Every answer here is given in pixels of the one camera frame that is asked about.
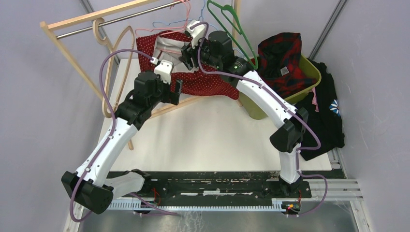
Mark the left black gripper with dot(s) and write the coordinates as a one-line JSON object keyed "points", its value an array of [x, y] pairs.
{"points": [[172, 97]]}

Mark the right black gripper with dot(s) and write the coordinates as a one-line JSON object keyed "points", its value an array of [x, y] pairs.
{"points": [[187, 52]]}

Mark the pink hanger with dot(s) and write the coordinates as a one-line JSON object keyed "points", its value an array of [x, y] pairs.
{"points": [[170, 30]]}

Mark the red polka dot garment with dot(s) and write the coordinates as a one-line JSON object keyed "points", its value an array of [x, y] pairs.
{"points": [[165, 45]]}

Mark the green hanger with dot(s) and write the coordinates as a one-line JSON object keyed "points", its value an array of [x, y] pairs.
{"points": [[231, 15]]}

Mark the red plaid shirt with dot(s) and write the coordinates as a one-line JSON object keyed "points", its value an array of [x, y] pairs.
{"points": [[279, 58]]}

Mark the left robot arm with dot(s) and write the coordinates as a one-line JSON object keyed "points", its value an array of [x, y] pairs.
{"points": [[89, 185]]}

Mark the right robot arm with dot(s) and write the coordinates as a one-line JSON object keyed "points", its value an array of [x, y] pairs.
{"points": [[217, 52]]}

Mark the green plastic basket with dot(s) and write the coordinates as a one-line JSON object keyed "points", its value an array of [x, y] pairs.
{"points": [[307, 67]]}

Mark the pink cloth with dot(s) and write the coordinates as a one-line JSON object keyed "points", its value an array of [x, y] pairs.
{"points": [[314, 100]]}

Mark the black garment with flower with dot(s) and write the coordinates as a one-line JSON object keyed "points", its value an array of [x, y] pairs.
{"points": [[327, 123]]}

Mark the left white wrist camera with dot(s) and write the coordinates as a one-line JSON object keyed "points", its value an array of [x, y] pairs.
{"points": [[163, 68]]}

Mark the blue wire hanger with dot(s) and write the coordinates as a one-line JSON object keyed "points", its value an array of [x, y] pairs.
{"points": [[156, 24]]}

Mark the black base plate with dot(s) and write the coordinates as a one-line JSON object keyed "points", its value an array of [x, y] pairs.
{"points": [[220, 188]]}

